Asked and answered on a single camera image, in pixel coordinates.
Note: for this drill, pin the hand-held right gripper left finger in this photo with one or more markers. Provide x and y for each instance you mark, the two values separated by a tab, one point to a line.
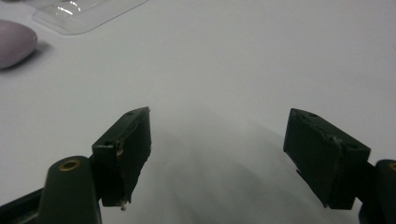
124	158

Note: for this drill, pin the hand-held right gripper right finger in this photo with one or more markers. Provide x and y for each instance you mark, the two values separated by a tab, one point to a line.
323	161

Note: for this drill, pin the clear plastic blister tray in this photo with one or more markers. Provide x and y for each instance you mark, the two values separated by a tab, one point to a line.
84	14

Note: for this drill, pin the pale purple rounded object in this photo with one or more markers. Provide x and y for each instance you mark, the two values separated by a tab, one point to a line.
14	43

